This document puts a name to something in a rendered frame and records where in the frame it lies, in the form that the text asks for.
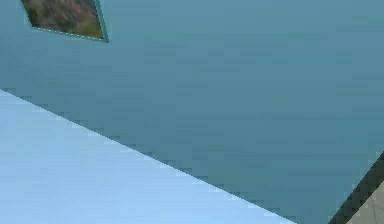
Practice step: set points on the teal framed wall picture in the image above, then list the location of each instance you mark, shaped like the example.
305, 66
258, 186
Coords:
65, 16

